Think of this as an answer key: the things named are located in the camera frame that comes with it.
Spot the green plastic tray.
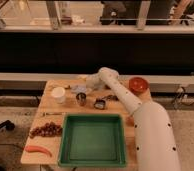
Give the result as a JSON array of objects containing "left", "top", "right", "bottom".
[{"left": 57, "top": 114, "right": 126, "bottom": 167}]

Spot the red chili pepper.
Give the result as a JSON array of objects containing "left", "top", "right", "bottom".
[{"left": 24, "top": 145, "right": 52, "bottom": 157}]

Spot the small metal measuring cup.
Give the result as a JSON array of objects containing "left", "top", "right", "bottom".
[{"left": 94, "top": 99, "right": 106, "bottom": 110}]

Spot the white plastic cup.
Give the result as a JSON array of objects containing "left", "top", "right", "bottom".
[{"left": 51, "top": 87, "right": 66, "bottom": 104}]

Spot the metal fork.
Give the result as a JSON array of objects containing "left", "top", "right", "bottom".
[{"left": 42, "top": 112, "right": 63, "bottom": 117}]

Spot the black handled tool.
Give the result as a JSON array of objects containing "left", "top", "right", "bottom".
[{"left": 102, "top": 95, "right": 118, "bottom": 101}]

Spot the red bowl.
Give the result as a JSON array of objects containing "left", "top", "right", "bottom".
[{"left": 129, "top": 77, "right": 149, "bottom": 94}]

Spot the bunch of red grapes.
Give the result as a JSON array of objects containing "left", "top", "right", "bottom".
[{"left": 29, "top": 122, "right": 62, "bottom": 138}]

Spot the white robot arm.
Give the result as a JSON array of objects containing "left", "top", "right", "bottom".
[{"left": 85, "top": 67, "right": 181, "bottom": 171}]

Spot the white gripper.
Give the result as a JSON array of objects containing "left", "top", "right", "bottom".
[{"left": 86, "top": 73, "right": 105, "bottom": 90}]

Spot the orange fruit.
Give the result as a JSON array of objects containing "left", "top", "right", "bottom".
[{"left": 126, "top": 116, "right": 134, "bottom": 126}]

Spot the steel cup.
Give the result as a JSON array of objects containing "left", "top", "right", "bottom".
[{"left": 76, "top": 92, "right": 86, "bottom": 106}]

